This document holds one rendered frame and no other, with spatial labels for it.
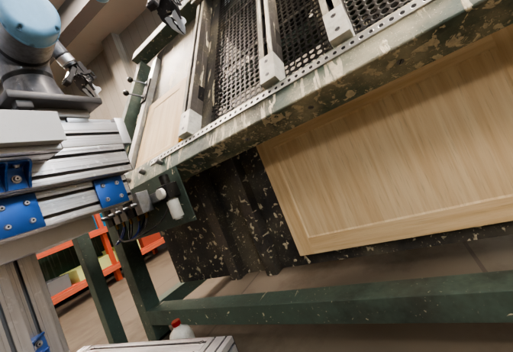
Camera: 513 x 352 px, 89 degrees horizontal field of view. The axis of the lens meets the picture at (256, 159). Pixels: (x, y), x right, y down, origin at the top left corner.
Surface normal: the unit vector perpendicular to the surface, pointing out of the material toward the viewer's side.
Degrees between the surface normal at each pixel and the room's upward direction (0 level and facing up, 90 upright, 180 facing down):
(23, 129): 90
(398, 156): 90
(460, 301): 90
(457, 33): 147
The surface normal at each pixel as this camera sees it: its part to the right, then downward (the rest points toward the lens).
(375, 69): 0.04, 0.86
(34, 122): 0.82, -0.36
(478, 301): -0.50, 0.16
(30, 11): 0.76, -0.19
